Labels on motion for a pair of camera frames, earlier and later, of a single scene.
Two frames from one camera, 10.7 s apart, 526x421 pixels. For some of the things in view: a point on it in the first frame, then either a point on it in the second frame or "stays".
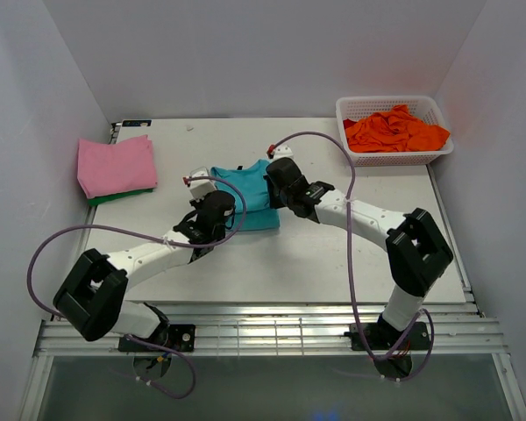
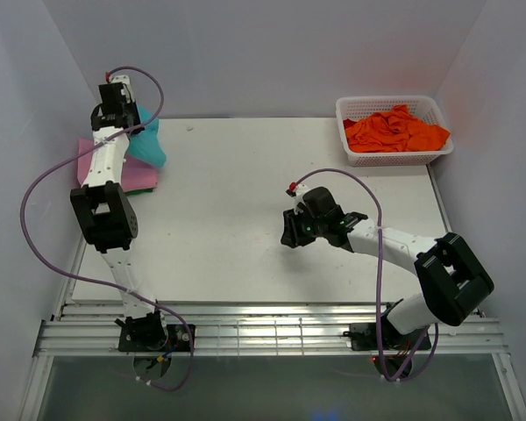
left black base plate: (176, 338) stays
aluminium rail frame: (465, 329) stays
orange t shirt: (396, 129) stays
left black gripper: (196, 203) -> (133, 107)
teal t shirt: (255, 185) -> (145, 146)
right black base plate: (381, 336) stays
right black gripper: (273, 202) -> (291, 236)
